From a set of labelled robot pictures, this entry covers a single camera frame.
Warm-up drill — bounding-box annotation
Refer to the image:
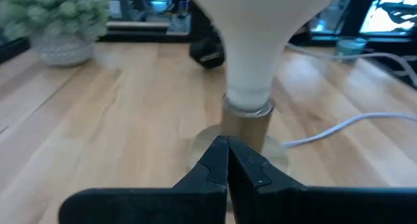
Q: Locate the blue round plug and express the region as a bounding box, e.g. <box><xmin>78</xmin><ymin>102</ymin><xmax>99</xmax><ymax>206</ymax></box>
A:
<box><xmin>334</xmin><ymin>35</ymin><xmax>368</xmax><ymax>58</ymax></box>

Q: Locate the brass lamp socket base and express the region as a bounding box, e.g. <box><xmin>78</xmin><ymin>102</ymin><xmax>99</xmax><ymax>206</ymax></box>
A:
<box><xmin>188</xmin><ymin>93</ymin><xmax>290</xmax><ymax>175</ymax></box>

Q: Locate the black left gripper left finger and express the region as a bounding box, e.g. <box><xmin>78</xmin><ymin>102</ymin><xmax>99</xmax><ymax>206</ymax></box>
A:
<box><xmin>58</xmin><ymin>135</ymin><xmax>229</xmax><ymax>224</ymax></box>

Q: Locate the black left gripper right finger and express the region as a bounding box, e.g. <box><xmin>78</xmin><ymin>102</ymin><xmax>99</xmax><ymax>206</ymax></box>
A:
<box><xmin>227</xmin><ymin>135</ymin><xmax>417</xmax><ymax>224</ymax></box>

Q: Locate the white lamp cable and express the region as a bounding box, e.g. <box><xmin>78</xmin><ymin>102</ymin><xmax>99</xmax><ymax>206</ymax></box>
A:
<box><xmin>281</xmin><ymin>42</ymin><xmax>417</xmax><ymax>149</ymax></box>

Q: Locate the white light bulb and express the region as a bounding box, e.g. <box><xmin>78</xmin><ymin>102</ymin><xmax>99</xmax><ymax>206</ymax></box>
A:
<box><xmin>188</xmin><ymin>0</ymin><xmax>343</xmax><ymax>111</ymax></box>

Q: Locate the black aluminium table frame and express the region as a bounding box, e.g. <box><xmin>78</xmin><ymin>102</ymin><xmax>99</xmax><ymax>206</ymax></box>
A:
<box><xmin>0</xmin><ymin>20</ymin><xmax>417</xmax><ymax>87</ymax></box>

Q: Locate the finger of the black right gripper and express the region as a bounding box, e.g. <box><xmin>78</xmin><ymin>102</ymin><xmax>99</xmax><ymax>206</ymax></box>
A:
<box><xmin>188</xmin><ymin>31</ymin><xmax>226</xmax><ymax>70</ymax></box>

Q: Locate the green succulent in white pot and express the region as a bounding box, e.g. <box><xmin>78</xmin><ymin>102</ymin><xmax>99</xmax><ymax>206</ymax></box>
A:
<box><xmin>0</xmin><ymin>0</ymin><xmax>111</xmax><ymax>68</ymax></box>

